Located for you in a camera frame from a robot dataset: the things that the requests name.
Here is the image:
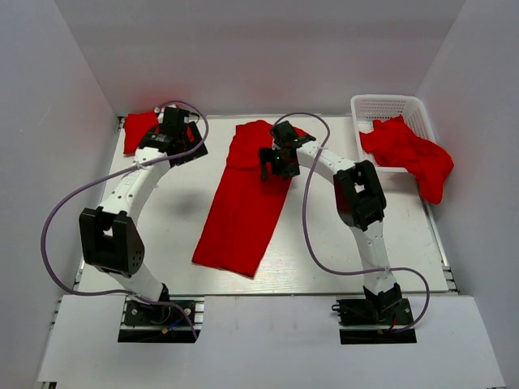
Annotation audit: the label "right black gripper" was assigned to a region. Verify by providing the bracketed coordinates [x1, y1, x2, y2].
[259, 146, 302, 182]

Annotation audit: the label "red t shirt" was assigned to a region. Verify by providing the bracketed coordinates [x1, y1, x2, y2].
[123, 111, 158, 156]
[191, 120, 291, 277]

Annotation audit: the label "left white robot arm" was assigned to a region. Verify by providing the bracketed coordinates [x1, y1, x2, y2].
[79, 105, 208, 323]

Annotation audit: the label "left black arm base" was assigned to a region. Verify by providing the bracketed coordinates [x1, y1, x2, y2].
[118, 297, 204, 344]

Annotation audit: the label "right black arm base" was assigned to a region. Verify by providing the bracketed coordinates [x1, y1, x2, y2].
[331, 298, 417, 345]

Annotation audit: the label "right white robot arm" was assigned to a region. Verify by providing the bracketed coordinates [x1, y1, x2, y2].
[259, 119, 402, 323]

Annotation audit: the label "red t shirts in basket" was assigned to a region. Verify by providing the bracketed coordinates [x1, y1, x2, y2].
[360, 116, 454, 205]

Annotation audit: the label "white plastic basket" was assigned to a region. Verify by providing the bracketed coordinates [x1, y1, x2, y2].
[350, 94, 436, 181]

